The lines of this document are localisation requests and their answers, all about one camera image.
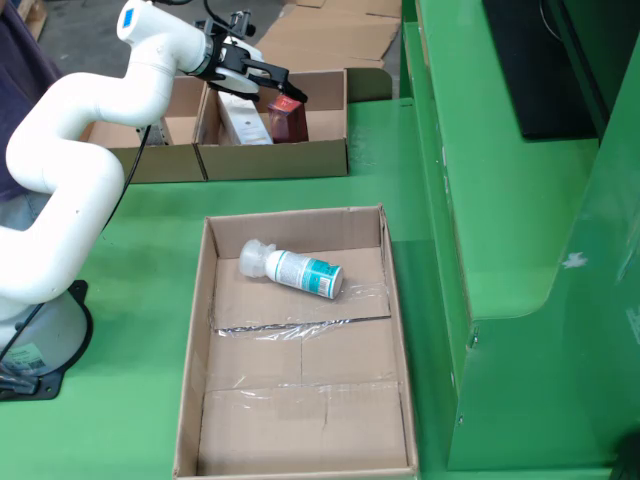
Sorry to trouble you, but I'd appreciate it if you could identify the white carton with barcode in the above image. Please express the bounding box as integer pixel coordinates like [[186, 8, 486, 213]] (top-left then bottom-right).
[[134, 119, 169, 147]]

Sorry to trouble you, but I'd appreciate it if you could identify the white bottle teal label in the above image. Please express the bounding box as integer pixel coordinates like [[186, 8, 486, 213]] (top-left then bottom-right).
[[238, 238, 345, 301]]

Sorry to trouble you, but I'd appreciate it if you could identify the large shallow cardboard tray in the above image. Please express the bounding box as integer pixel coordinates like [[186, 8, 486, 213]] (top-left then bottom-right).
[[172, 202, 420, 479]]

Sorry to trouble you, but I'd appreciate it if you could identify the cardboard box with olive flap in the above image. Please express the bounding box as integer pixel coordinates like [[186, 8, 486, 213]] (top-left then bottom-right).
[[194, 55, 394, 182]]

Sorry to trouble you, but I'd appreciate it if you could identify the green metal shelf unit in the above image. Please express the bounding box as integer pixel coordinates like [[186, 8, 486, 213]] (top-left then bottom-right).
[[398, 0, 640, 474]]

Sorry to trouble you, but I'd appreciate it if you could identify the long black cable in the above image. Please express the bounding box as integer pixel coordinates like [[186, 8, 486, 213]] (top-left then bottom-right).
[[0, 124, 154, 364]]

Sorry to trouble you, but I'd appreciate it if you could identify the red holographic product box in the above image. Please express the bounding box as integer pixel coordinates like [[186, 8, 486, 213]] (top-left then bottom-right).
[[267, 94, 310, 145]]

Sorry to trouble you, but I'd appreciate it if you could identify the short looped black cable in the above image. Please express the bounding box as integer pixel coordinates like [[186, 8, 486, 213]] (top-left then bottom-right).
[[154, 0, 236, 26]]

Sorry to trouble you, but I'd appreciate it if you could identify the tall white carton grey text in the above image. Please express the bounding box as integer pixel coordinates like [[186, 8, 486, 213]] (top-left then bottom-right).
[[217, 96, 274, 146]]

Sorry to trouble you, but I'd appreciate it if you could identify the wooden pallet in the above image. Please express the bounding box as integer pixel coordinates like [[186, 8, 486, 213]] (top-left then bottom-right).
[[19, 0, 49, 42]]

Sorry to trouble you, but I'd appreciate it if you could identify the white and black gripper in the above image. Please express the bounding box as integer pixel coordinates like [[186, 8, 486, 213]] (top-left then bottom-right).
[[192, 33, 309, 104]]

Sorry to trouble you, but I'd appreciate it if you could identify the open brown cardboard box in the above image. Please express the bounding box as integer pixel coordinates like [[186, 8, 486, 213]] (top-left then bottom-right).
[[79, 74, 209, 184]]

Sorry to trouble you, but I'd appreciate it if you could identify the flattened brown cardboard sheet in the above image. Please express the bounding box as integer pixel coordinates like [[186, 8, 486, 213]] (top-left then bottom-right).
[[252, 3, 401, 75], [294, 0, 404, 20]]

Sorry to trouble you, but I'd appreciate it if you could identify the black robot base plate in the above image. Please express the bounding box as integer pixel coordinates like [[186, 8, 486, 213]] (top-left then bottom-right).
[[0, 279, 95, 401]]

